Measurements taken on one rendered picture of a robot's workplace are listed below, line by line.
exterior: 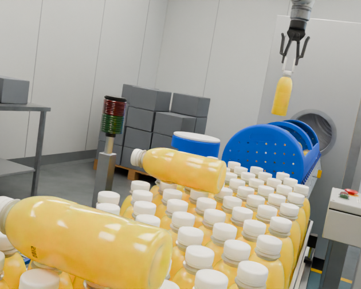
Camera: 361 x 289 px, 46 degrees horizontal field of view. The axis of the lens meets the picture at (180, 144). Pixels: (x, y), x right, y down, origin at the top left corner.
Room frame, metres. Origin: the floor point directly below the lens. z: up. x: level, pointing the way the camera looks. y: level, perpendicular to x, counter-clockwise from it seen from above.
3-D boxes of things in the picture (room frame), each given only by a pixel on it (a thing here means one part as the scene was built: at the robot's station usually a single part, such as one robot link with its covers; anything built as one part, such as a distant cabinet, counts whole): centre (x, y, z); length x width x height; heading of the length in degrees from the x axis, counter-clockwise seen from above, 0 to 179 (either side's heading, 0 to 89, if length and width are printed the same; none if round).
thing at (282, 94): (2.02, -0.44, 1.35); 0.07 x 0.07 x 0.19
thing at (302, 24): (2.02, -0.44, 1.65); 0.08 x 0.07 x 0.09; 69
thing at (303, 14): (2.02, -0.44, 1.72); 0.09 x 0.09 x 0.06
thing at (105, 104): (1.18, 0.20, 1.23); 0.06 x 0.06 x 0.04
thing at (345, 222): (1.12, -0.47, 1.05); 0.20 x 0.10 x 0.10; 160
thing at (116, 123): (1.18, 0.20, 1.18); 0.06 x 0.06 x 0.05
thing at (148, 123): (5.71, 0.39, 0.59); 1.20 x 0.80 x 1.19; 66
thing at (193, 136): (2.48, -0.09, 1.03); 0.28 x 0.28 x 0.01
